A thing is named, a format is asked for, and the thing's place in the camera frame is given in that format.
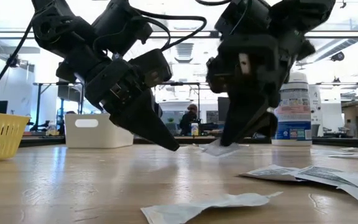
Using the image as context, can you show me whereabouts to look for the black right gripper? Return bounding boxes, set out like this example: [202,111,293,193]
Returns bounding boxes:
[206,34,291,146]

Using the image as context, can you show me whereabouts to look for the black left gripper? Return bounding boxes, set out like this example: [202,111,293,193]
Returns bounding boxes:
[56,46,180,152]

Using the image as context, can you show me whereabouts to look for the white plastic bin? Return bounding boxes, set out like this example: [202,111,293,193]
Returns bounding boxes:
[64,113,135,149]

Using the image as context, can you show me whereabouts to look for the black computer monitor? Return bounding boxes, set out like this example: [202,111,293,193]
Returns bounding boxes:
[218,96,231,123]

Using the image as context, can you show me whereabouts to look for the person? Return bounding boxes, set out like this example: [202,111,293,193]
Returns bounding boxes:
[178,103,200,137]

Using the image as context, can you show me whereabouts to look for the white wipes canister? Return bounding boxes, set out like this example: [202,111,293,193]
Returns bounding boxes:
[273,72,313,147]

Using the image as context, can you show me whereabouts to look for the small crumpled white packet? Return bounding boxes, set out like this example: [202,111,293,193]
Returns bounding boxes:
[140,192,283,224]

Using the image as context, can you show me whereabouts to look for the black ceiling spotlight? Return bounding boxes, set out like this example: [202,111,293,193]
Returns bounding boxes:
[330,51,346,62]
[8,55,22,68]

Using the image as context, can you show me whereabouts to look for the black overhead rig bar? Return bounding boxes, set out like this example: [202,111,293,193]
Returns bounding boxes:
[0,30,358,39]

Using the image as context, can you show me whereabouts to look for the yellow plastic basket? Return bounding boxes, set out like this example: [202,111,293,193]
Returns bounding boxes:
[0,111,30,162]

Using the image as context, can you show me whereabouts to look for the black background workstation frame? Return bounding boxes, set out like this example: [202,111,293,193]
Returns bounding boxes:
[162,81,201,136]
[32,81,86,134]

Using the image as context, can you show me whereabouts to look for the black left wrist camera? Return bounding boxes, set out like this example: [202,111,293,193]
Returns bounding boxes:
[129,48,173,90]

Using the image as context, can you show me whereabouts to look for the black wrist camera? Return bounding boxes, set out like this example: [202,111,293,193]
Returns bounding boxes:
[214,0,272,38]
[129,48,173,90]

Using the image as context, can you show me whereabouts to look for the grey ventilation duct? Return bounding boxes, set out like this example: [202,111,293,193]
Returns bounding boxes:
[174,42,195,65]

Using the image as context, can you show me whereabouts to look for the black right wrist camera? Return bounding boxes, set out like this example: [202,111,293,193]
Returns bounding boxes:
[214,0,272,38]

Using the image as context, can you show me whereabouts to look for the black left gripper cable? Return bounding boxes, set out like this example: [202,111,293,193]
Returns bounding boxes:
[132,7,208,52]

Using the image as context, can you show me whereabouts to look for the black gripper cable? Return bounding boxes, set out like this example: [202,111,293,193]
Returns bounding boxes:
[132,7,208,52]
[194,0,232,6]

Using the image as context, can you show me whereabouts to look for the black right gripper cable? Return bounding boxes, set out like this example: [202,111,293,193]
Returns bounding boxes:
[194,0,232,6]

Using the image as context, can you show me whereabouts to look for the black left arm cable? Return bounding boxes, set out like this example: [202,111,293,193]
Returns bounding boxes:
[0,23,34,110]

